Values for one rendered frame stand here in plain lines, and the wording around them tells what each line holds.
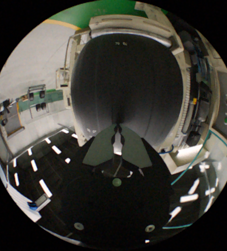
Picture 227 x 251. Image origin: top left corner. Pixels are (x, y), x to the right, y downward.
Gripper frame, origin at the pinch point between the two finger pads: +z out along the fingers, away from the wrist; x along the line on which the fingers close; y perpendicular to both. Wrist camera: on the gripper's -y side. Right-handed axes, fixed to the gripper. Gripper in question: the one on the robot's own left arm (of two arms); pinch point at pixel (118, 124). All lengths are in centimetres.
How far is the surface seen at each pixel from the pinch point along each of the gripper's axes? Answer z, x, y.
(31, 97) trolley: 242, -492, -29
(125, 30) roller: 17.6, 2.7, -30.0
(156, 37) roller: 17.7, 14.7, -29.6
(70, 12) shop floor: 46, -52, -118
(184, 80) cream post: 23.4, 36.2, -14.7
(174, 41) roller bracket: 15.9, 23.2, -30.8
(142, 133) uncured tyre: 1.5, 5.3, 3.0
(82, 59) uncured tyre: 4.0, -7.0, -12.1
